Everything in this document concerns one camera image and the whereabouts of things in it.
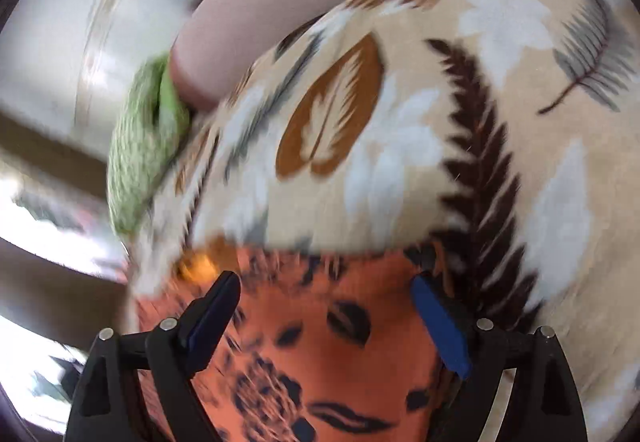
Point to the green patterned pillow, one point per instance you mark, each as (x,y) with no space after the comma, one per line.
(137,147)

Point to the wooden door with glass panes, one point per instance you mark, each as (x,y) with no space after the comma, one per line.
(45,157)

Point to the orange floral garment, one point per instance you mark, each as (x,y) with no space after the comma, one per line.
(320,352)

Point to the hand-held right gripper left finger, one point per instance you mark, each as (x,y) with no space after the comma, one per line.
(210,322)

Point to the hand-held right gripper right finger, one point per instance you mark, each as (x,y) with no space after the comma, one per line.
(442,327)

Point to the leaf print blanket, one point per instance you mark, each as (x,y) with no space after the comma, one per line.
(400,132)

